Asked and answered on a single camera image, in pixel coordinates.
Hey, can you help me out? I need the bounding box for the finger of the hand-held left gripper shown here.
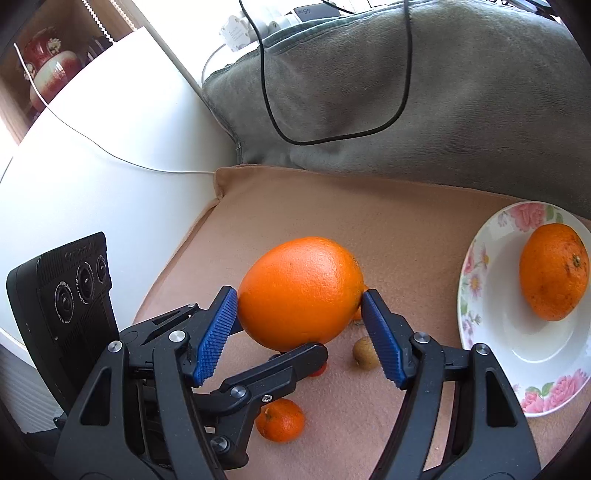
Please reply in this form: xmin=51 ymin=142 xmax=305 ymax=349
xmin=194 ymin=342 xmax=329 ymax=469
xmin=119 ymin=302 xmax=200 ymax=348

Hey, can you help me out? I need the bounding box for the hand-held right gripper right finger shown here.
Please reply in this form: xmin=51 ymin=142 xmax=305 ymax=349
xmin=361 ymin=288 xmax=542 ymax=480

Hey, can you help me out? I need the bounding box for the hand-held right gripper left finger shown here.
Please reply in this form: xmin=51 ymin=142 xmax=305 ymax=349
xmin=54 ymin=286 xmax=241 ymax=480

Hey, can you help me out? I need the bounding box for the small tangerine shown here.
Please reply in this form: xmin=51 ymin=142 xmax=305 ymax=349
xmin=255 ymin=398 xmax=306 ymax=444

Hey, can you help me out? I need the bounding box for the large smooth orange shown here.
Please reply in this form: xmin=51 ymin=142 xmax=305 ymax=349
xmin=237 ymin=236 xmax=366 ymax=352

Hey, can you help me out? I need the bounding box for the floral white bowl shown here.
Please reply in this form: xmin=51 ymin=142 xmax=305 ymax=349
xmin=457 ymin=200 xmax=591 ymax=418

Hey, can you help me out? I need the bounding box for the white cabinet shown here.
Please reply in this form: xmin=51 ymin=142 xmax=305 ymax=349
xmin=0 ymin=27 xmax=241 ymax=370

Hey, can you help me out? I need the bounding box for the rough-skinned orange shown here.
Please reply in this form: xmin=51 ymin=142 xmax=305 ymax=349
xmin=519 ymin=223 xmax=590 ymax=321

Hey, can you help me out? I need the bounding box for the red white vase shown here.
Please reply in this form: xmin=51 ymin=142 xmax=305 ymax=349
xmin=21 ymin=27 xmax=84 ymax=121

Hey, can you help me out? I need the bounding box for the grey plush blanket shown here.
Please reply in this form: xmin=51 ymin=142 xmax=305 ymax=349
xmin=201 ymin=0 xmax=591 ymax=217

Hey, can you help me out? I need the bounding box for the wooden shelf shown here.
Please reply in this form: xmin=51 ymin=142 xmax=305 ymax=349
xmin=0 ymin=0 xmax=134 ymax=144

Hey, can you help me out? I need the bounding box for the white power strip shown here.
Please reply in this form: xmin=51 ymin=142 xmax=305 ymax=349
xmin=219 ymin=13 xmax=303 ymax=52

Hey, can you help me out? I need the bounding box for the small grey display device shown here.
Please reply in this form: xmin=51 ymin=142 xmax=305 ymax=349
xmin=293 ymin=4 xmax=345 ymax=21

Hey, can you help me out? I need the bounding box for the white cable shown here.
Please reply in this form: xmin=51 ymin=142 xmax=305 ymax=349
xmin=14 ymin=44 xmax=218 ymax=175

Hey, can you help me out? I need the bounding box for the black cable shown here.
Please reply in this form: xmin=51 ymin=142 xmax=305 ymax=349
xmin=238 ymin=0 xmax=413 ymax=146

